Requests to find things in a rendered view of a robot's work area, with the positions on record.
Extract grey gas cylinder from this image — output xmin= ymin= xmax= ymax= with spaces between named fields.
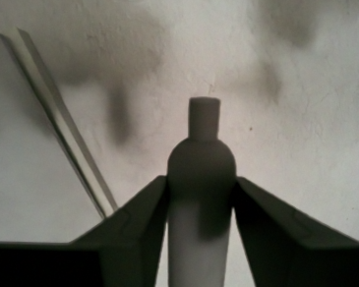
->
xmin=166 ymin=96 xmax=237 ymax=287

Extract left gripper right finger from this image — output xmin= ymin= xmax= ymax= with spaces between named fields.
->
xmin=233 ymin=176 xmax=359 ymax=287

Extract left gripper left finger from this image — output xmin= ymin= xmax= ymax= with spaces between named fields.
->
xmin=0 ymin=175 xmax=167 ymax=287

